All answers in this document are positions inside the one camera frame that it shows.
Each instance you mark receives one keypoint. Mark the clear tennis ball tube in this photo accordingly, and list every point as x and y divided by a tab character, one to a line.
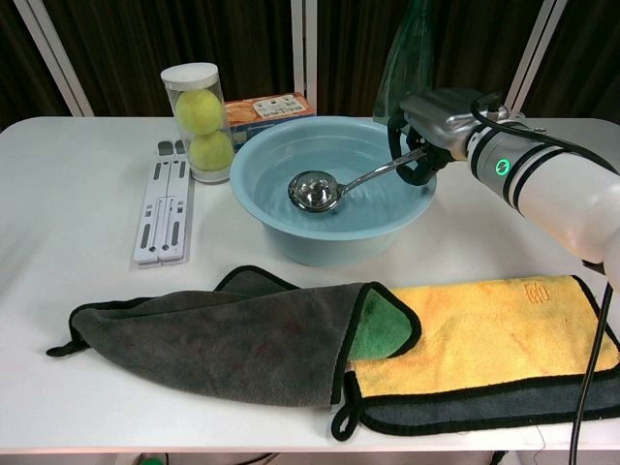
191	77

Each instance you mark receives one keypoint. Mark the yellow grey microfibre towel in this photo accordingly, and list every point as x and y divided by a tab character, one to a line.
484	334

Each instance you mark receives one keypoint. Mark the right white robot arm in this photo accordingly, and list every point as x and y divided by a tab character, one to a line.
557	194

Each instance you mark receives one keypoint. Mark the orange cracker box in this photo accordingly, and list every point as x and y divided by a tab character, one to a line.
261	114

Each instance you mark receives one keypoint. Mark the grey green microfibre towel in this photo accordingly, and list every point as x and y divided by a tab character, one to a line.
218	339

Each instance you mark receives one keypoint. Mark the yellow tennis ball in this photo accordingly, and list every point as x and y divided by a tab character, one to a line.
198	111
210	151

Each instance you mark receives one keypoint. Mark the light blue plastic basin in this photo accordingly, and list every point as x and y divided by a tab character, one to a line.
334	232

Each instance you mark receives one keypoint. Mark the dark pleated curtain panel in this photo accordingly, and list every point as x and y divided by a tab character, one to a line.
358	48
591	58
19	72
169	34

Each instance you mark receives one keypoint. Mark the metal ladle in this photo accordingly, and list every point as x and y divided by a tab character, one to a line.
312	191

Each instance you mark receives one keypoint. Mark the green spray bottle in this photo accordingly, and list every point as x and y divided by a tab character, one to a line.
407	63

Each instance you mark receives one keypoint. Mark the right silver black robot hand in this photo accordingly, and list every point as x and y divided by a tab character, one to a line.
436	121

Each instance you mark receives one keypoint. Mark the white partition frame post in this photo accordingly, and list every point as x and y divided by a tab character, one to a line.
53	58
535	58
304	48

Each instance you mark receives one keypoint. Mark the white folding laptop stand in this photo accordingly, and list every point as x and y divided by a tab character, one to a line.
162	213

